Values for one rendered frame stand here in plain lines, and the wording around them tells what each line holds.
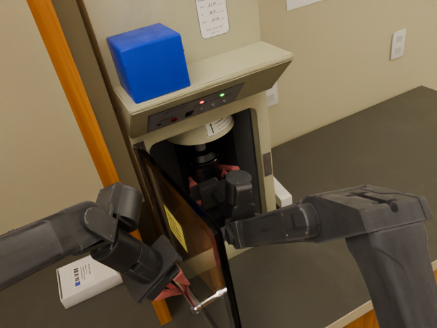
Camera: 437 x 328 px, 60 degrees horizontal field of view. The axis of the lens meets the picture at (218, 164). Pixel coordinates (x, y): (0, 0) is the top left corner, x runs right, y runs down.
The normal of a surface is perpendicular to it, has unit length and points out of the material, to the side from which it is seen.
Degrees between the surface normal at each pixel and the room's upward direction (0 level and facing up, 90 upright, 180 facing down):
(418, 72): 90
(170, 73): 90
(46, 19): 90
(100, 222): 66
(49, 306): 0
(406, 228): 43
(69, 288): 0
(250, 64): 0
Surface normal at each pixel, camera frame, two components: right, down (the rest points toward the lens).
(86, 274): -0.15, -0.81
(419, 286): 0.20, -0.29
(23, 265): 0.84, -0.30
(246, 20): 0.44, 0.46
